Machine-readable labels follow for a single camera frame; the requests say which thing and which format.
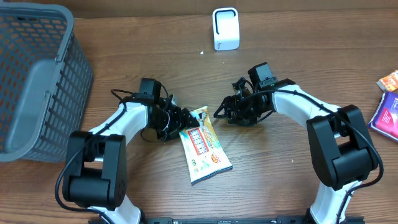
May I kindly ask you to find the yellow snack packet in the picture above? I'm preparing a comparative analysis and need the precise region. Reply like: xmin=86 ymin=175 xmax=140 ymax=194
xmin=179 ymin=106 xmax=233 ymax=185

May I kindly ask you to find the purple red pad pack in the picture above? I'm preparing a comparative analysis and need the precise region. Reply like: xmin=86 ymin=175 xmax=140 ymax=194
xmin=368 ymin=92 xmax=397 ymax=142

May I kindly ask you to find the orange Kleenex tissue pack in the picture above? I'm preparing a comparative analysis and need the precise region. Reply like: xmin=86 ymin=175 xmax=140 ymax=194
xmin=376 ymin=70 xmax=398 ymax=92

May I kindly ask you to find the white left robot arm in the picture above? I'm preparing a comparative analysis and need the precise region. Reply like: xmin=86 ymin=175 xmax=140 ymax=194
xmin=55 ymin=78 xmax=199 ymax=224

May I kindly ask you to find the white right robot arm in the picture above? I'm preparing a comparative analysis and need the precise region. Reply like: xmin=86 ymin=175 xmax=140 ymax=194
xmin=214 ymin=62 xmax=384 ymax=223

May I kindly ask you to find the white barcode scanner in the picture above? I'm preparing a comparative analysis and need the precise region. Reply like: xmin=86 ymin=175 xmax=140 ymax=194
xmin=212 ymin=7 xmax=240 ymax=51

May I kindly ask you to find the dark grey plastic basket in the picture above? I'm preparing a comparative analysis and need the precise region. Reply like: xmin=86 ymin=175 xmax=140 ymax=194
xmin=1 ymin=2 xmax=94 ymax=162

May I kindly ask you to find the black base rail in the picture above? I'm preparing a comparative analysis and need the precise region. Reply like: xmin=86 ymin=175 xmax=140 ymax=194
xmin=88 ymin=216 xmax=365 ymax=224

